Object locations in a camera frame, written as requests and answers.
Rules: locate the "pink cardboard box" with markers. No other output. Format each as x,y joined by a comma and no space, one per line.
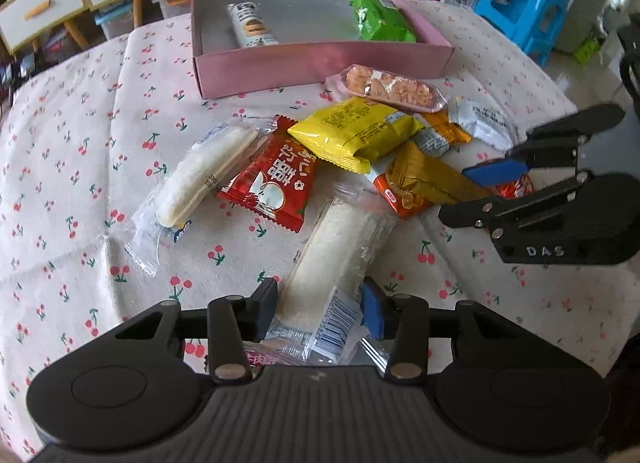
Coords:
250,70

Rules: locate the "green snack packet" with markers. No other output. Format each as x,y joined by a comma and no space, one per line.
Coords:
380,20

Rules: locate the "blue plastic stool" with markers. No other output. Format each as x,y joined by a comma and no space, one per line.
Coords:
530,18

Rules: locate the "gold snack packet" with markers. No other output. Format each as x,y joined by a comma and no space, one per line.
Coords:
430,178

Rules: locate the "clear plastic storage box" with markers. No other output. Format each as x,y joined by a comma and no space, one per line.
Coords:
172,5

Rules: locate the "clear pink cracker packet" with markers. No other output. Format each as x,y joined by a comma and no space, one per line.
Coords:
390,88

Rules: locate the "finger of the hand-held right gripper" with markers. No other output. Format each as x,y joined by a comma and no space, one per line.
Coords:
495,172
472,213

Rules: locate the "blue plastic storage box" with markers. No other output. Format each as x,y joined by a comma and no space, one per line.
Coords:
115,23

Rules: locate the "yellow snack packet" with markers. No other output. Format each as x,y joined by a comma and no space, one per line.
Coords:
350,130

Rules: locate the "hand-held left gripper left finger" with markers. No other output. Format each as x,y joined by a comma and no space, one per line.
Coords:
265,305

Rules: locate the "silver white snack packet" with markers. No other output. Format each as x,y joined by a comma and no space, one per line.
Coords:
482,123

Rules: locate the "pink snack packet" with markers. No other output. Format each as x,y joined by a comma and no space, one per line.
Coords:
270,355

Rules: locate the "clear rice cracker packet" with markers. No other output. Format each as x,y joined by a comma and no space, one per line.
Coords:
325,263
195,178

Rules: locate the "small red snack packet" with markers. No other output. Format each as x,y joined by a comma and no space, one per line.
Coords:
517,188

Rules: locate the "orange packet with white end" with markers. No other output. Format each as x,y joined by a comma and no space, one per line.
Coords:
450,132

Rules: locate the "orange and white snack packet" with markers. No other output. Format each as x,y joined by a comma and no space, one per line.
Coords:
395,195

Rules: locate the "white cookie packet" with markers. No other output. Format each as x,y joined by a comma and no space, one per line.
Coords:
252,25

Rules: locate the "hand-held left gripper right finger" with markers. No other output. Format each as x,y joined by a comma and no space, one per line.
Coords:
374,312

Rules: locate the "cherry print tablecloth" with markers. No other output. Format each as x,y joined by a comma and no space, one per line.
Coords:
75,193

